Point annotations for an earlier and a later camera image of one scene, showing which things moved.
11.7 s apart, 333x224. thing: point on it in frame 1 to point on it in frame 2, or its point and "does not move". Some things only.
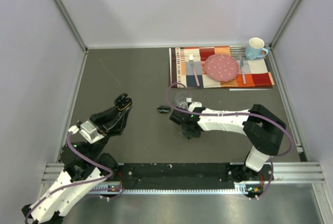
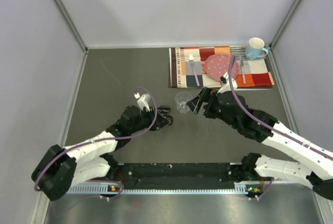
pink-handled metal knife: (241, 64) does not move
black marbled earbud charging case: (164, 109) does not move
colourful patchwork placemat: (257, 72) does not move
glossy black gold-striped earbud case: (122, 101) to (169, 117)
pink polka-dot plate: (221, 67) does not move
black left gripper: (110, 123) to (160, 121)
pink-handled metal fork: (191, 59) does not move
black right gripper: (184, 132) to (208, 95)
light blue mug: (254, 50) does not move
